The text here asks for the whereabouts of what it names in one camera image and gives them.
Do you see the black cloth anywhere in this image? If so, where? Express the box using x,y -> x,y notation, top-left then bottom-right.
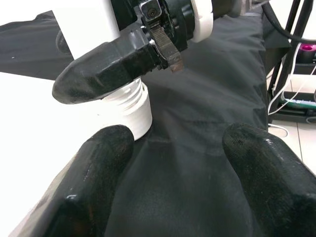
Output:
0,4 -> 272,237

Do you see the white plastic table leg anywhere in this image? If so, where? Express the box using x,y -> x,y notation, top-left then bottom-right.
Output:
51,0 -> 149,109

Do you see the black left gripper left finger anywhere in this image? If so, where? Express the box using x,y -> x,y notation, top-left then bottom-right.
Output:
32,124 -> 135,237

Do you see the white plastic table top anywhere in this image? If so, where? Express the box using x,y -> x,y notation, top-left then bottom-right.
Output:
0,71 -> 153,237

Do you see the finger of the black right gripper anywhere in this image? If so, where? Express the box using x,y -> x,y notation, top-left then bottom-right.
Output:
51,27 -> 158,106
55,28 -> 75,60

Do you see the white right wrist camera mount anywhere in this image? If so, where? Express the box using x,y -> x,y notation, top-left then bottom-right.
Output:
190,0 -> 214,43

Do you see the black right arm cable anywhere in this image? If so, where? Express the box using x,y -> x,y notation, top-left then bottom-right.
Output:
261,0 -> 316,41

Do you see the green flat board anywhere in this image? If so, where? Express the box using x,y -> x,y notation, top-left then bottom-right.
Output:
283,97 -> 316,108

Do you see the black floor tray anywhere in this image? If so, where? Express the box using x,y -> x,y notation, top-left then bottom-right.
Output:
269,98 -> 316,123

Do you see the magenta black device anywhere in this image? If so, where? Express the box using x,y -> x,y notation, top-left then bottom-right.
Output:
296,42 -> 316,62

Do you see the black metal stand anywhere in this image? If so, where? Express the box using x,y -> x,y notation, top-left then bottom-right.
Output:
265,0 -> 312,124

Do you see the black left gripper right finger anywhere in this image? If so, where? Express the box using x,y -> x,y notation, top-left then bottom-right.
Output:
222,122 -> 316,237

